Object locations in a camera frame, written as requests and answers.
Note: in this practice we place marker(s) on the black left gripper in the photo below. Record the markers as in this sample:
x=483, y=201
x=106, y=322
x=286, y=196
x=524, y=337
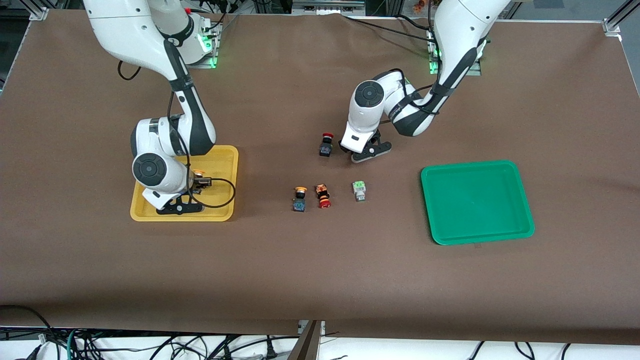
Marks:
x=373, y=140

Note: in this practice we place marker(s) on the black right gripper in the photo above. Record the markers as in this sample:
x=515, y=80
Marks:
x=198, y=183

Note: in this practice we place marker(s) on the yellow push button switch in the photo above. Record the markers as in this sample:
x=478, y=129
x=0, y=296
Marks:
x=299, y=202
x=200, y=173

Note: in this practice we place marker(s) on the green push button switch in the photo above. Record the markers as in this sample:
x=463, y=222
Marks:
x=359, y=189

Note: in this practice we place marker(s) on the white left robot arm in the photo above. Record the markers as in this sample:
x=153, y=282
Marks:
x=460, y=30

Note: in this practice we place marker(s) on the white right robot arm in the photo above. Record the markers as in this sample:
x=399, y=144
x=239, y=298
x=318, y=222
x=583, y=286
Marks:
x=150, y=30

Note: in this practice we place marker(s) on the yellow plastic tray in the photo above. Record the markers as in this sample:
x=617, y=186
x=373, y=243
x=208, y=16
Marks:
x=220, y=165

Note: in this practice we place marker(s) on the red button black body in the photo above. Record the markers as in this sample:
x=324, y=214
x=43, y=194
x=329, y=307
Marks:
x=326, y=148

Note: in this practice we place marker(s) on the red button orange label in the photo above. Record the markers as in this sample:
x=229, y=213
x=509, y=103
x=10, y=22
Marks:
x=323, y=195

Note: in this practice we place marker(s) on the green plastic tray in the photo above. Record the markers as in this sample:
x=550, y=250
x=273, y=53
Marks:
x=475, y=200

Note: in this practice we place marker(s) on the brown table cover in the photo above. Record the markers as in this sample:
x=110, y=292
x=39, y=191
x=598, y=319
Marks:
x=320, y=275

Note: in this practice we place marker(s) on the aluminium corner profile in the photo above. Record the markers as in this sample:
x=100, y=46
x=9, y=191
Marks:
x=40, y=12
x=612, y=24

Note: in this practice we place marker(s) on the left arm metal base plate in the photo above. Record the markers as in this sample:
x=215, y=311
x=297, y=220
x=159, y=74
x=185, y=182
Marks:
x=475, y=71

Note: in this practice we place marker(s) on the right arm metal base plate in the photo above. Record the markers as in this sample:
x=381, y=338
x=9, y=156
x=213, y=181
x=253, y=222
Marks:
x=207, y=65

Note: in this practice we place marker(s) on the aluminium table frame profile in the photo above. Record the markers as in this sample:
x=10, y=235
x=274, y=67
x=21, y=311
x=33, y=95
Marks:
x=310, y=345

